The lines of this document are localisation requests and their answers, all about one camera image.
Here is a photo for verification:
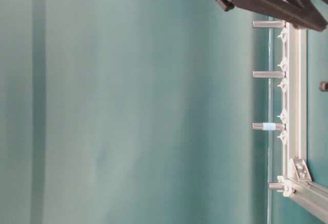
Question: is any far metal post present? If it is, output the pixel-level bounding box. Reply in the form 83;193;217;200
252;21;285;28

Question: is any middle metal post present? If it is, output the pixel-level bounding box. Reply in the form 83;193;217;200
252;71;285;78

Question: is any metal post with blue tape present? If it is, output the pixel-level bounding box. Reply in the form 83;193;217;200
252;123;285;131

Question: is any aluminium extrusion side rail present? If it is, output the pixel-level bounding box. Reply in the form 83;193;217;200
287;178;328;223

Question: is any silver corner bracket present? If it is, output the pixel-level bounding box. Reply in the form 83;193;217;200
289;158;312;182

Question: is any aluminium extrusion rail with posts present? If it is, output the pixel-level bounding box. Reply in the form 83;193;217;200
280;23;307;179

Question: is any corner metal post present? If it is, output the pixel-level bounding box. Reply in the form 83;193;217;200
268;182;284;191

